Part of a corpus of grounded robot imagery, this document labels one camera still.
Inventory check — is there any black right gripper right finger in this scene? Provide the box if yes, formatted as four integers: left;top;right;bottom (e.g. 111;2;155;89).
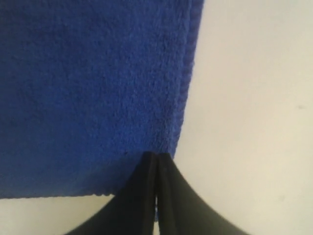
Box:
157;153;246;235

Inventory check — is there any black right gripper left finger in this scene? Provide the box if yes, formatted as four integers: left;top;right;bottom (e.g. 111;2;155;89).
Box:
68;152;157;235

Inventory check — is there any blue towel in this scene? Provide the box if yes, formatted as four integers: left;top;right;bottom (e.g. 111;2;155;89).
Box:
0;0;203;199

